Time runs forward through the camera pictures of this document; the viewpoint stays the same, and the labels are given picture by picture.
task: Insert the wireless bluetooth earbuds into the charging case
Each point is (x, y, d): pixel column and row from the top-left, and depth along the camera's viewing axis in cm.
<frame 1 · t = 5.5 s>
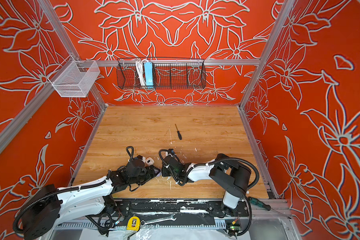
left hand: (158, 174, 81), fingers open
right hand: (158, 169, 86), fingers closed
black screwdriver: (178, 133, 105), on the table
green handled screwdriver: (258, 204, 74), point 2 cm above the table

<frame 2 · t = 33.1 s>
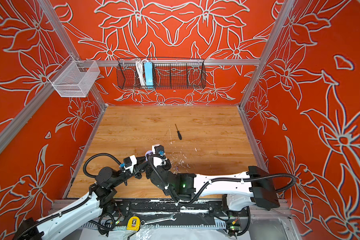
left hand: (149, 156, 67), fingers closed
right hand: (143, 156, 65), fingers closed
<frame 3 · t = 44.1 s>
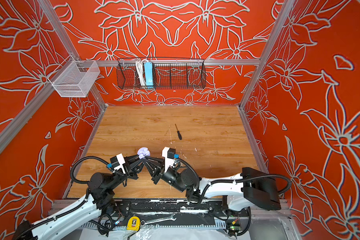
left hand: (144, 155, 62), fingers closed
right hand: (140, 161, 58), fingers closed
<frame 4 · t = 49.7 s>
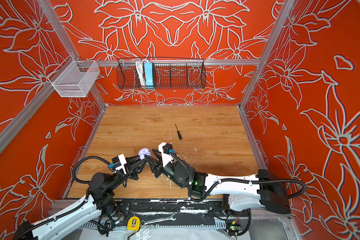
left hand: (145, 156, 63), fingers closed
right hand: (145, 154, 61), fingers open
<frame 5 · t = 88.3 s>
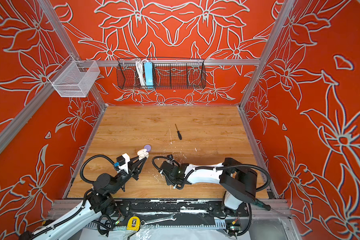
left hand: (143, 156, 70), fingers closed
right hand: (167, 177, 83), fingers open
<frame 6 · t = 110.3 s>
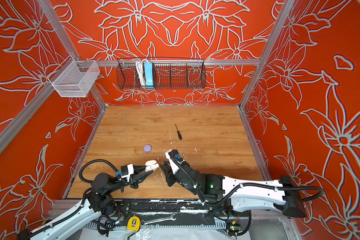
left hand: (150, 168, 65), fingers closed
right hand: (158, 165, 64), fingers closed
